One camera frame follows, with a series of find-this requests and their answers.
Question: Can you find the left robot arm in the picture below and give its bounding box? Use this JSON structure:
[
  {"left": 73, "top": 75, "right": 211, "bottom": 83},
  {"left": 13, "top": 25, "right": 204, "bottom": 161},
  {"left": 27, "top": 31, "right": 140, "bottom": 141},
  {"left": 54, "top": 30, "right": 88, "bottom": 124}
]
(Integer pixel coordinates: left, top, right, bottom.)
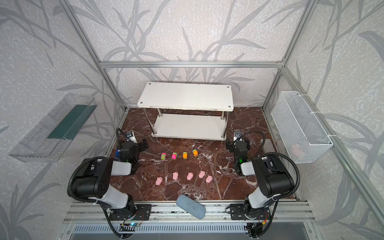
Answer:
[{"left": 67, "top": 139, "right": 149, "bottom": 215}]

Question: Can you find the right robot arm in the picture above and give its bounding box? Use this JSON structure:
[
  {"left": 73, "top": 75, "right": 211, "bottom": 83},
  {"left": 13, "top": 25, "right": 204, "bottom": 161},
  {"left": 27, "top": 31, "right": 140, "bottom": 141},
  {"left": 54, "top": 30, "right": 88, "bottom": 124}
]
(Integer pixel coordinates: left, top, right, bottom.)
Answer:
[{"left": 226, "top": 141, "right": 301, "bottom": 215}]

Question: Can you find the white two-tier shelf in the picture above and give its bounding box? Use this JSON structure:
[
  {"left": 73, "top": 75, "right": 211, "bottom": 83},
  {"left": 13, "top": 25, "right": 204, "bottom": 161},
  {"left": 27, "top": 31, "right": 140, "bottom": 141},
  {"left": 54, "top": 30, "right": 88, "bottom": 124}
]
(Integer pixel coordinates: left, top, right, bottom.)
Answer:
[{"left": 138, "top": 83, "right": 234, "bottom": 141}]

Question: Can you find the pink toy pig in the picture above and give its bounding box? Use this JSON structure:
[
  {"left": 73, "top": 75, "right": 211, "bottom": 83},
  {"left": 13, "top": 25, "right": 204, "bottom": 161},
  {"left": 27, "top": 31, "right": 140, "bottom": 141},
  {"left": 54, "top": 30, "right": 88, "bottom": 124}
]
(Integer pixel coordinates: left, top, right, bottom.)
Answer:
[
  {"left": 206, "top": 175, "right": 213, "bottom": 184},
  {"left": 198, "top": 171, "right": 206, "bottom": 179},
  {"left": 187, "top": 173, "right": 194, "bottom": 181},
  {"left": 172, "top": 172, "right": 179, "bottom": 181},
  {"left": 155, "top": 177, "right": 163, "bottom": 186}
]

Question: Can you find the pink toy in basket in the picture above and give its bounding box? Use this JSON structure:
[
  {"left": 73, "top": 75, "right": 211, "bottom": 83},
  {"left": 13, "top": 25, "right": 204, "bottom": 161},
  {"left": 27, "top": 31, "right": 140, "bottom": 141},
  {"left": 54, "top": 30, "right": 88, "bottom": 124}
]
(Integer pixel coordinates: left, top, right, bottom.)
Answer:
[{"left": 291, "top": 144, "right": 305, "bottom": 158}]

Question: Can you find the grey blue oval pad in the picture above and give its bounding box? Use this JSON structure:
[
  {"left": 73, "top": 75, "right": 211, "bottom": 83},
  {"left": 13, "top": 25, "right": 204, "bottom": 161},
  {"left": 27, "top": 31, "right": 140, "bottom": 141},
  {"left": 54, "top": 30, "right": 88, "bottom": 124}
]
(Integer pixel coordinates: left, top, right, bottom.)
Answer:
[{"left": 176, "top": 195, "right": 206, "bottom": 220}]

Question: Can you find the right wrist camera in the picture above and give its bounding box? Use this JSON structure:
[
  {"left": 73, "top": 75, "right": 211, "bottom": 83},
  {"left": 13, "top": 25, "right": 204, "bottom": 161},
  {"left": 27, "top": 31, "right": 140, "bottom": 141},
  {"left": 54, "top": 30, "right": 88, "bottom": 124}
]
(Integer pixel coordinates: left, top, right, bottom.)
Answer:
[{"left": 234, "top": 130, "right": 243, "bottom": 141}]

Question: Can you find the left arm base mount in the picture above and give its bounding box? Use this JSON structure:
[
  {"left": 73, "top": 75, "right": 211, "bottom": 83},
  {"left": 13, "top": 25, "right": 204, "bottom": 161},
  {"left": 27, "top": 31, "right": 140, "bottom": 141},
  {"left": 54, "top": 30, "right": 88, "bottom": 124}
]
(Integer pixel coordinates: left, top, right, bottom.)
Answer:
[{"left": 109, "top": 204, "right": 152, "bottom": 221}]

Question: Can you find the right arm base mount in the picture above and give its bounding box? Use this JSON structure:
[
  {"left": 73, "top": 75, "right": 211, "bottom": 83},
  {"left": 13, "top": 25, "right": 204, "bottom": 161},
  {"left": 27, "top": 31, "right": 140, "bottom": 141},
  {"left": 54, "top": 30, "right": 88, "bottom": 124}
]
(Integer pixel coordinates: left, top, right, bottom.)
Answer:
[{"left": 225, "top": 203, "right": 271, "bottom": 221}]

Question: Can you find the white wire mesh basket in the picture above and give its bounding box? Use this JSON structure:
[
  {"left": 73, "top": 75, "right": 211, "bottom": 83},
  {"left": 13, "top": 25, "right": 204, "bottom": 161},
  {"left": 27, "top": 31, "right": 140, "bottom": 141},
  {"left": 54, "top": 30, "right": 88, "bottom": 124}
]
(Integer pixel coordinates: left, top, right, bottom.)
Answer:
[{"left": 272, "top": 91, "right": 333, "bottom": 164}]

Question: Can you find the clear plastic wall bin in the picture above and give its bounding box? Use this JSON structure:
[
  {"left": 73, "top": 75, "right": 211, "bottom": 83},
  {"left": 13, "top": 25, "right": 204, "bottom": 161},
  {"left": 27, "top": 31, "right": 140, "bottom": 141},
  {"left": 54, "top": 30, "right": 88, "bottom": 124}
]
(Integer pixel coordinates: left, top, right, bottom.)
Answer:
[{"left": 9, "top": 94, "right": 98, "bottom": 163}]

